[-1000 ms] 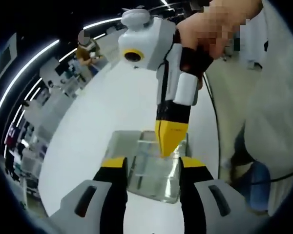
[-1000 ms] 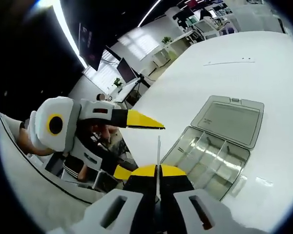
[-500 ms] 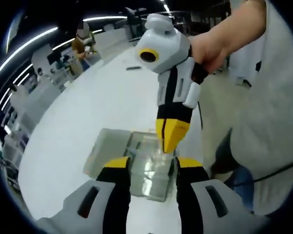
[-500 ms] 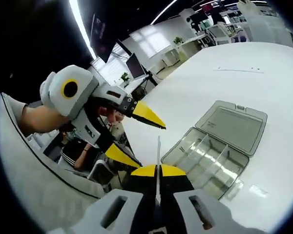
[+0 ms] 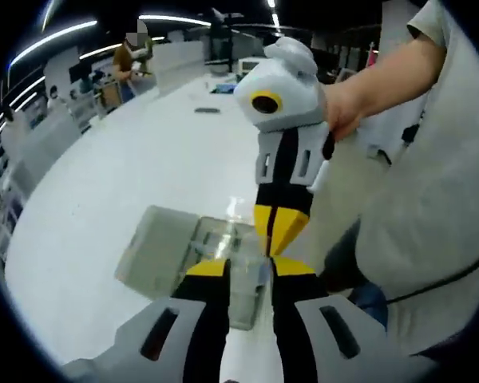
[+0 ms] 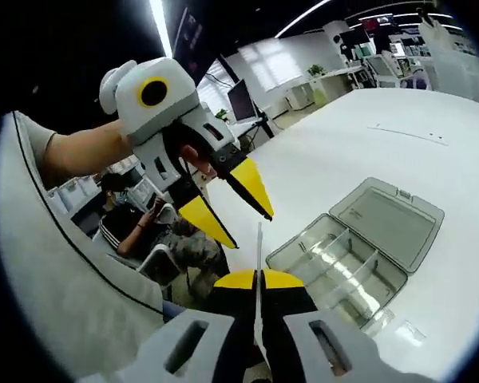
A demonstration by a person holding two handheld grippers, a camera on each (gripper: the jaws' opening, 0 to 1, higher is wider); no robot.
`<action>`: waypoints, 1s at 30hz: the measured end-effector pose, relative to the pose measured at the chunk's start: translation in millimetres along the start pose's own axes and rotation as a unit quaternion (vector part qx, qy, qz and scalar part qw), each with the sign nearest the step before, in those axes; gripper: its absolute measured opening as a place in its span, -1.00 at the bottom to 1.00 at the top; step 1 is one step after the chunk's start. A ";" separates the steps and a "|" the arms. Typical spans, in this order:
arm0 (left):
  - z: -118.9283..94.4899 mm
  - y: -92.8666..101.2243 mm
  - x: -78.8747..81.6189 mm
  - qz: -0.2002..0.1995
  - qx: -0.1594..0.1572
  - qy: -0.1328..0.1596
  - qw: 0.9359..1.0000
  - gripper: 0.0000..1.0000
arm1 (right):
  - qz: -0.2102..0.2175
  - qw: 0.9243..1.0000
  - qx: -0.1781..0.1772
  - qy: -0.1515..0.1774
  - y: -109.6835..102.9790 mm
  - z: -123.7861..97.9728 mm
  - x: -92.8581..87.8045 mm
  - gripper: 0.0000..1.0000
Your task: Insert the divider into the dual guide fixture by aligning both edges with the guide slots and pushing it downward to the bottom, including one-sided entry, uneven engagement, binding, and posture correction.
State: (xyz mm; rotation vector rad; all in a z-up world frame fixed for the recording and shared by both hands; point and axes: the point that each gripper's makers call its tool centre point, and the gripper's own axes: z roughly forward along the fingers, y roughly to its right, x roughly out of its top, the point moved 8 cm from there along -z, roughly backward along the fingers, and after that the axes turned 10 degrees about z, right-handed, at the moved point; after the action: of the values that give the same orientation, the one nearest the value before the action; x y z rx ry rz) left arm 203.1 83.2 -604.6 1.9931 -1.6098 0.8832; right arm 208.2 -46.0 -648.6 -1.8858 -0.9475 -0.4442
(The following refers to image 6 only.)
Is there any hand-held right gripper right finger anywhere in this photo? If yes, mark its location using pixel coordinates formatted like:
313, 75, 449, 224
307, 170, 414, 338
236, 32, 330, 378
262, 267, 437, 383

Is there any black computer monitor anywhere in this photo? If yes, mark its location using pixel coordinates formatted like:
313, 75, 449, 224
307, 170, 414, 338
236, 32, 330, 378
226, 78, 260, 124

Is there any seated person in background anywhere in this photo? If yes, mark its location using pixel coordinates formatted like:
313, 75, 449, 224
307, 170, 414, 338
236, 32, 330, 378
11, 111, 165, 317

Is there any person's left hand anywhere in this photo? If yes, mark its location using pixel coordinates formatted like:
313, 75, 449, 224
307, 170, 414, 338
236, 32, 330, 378
177, 143, 217, 180

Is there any dark wall screen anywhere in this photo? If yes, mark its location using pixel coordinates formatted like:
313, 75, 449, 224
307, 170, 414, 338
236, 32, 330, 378
171, 0, 227, 83

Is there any ceiling light strip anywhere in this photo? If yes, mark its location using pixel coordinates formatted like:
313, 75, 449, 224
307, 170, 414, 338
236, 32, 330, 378
149, 0, 175, 57

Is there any red display screen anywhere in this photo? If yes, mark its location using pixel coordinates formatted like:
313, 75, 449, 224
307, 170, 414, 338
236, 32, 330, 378
362, 18, 393, 33

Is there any operator in white shirt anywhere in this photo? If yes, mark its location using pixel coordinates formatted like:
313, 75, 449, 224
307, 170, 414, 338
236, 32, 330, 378
0, 110, 165, 378

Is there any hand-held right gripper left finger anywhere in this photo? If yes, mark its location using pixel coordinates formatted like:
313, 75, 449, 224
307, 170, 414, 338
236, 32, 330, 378
137, 269, 260, 383

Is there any white office chair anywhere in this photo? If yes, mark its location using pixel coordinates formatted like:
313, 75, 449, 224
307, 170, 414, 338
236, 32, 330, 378
137, 243, 185, 289

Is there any grey transparent guide fixture box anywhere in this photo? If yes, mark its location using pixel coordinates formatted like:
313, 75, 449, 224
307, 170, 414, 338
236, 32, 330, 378
265, 176, 447, 337

